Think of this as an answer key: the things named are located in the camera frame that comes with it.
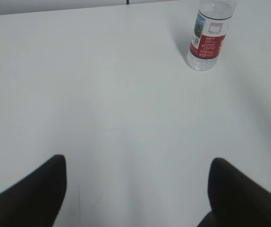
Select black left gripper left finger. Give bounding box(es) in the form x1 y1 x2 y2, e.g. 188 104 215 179
0 155 67 227

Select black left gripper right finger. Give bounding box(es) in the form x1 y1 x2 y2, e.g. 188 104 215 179
198 157 271 227

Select clear water bottle red label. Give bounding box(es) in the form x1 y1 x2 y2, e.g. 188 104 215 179
187 0 237 71

